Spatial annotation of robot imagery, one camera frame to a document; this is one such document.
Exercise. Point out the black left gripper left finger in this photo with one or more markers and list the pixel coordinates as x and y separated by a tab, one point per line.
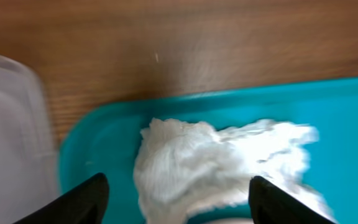
84	204

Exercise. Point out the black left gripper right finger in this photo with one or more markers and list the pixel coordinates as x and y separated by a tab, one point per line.
275	204

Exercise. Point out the white napkin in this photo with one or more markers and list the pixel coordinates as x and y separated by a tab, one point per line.
184	169

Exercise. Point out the clear plastic bin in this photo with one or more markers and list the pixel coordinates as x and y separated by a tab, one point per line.
28	156

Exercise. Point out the teal plastic tray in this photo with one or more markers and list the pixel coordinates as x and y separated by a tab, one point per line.
107	139

